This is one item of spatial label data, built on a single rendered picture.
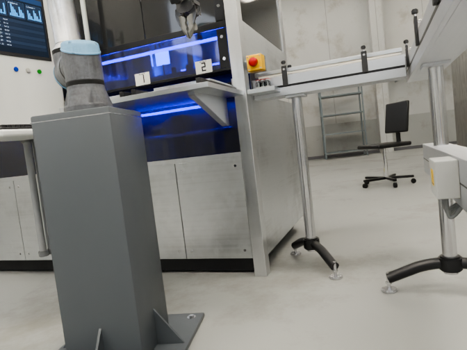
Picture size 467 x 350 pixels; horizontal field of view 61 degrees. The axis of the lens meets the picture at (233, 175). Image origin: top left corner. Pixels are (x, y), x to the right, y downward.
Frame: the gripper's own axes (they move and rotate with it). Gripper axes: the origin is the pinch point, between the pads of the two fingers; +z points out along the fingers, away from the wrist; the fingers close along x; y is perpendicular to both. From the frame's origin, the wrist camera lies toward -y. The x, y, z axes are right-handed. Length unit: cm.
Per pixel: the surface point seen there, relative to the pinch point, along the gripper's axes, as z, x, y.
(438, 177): 59, -80, -47
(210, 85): 23.1, -11.0, -10.5
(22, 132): 31, 69, -24
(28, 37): -18, 87, 5
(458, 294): 110, -90, 11
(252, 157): 53, -12, 27
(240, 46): 1.7, -12.2, 27.5
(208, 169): 56, 11, 27
